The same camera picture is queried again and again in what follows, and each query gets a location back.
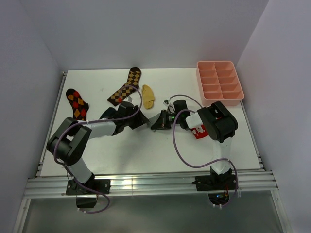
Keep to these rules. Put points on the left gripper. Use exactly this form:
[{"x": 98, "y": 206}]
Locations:
[{"x": 140, "y": 120}]

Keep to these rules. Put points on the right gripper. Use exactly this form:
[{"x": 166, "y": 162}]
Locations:
[{"x": 162, "y": 123}]

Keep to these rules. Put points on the grey ankle sock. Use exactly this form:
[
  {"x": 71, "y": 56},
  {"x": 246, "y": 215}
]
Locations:
[{"x": 153, "y": 119}]

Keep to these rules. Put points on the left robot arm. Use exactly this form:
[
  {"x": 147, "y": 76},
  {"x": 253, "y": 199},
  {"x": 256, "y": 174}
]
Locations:
[{"x": 70, "y": 139}]

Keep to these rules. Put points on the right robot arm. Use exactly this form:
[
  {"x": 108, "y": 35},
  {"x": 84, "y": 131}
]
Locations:
[{"x": 214, "y": 121}]

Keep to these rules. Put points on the yellow ankle sock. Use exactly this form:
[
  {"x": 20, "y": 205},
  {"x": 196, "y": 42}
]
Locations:
[{"x": 148, "y": 97}]

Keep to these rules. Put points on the dark navy ankle sock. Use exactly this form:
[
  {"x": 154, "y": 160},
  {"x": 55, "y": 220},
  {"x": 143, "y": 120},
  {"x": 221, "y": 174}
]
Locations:
[{"x": 109, "y": 113}]

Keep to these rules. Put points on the brown tan argyle sock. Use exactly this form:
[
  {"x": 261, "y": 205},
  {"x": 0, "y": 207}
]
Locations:
[{"x": 128, "y": 88}]

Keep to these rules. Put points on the red santa sock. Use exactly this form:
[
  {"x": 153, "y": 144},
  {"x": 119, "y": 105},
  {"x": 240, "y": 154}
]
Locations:
[{"x": 199, "y": 132}]

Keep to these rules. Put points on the red orange argyle sock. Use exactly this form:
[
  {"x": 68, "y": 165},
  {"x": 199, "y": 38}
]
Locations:
[{"x": 79, "y": 106}]

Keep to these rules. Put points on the pink compartment tray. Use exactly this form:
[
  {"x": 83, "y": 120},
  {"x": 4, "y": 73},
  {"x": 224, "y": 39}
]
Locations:
[{"x": 218, "y": 81}]

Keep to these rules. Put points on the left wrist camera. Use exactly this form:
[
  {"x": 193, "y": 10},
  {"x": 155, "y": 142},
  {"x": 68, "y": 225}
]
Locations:
[{"x": 130, "y": 99}]

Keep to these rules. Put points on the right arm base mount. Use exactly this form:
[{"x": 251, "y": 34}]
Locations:
[{"x": 218, "y": 187}]

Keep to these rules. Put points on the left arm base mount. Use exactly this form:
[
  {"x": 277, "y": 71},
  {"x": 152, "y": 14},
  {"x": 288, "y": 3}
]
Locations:
[{"x": 88, "y": 194}]

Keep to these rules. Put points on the aluminium frame rail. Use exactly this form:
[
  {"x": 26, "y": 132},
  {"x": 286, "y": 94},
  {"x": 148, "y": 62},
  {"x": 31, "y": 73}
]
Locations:
[{"x": 147, "y": 184}]

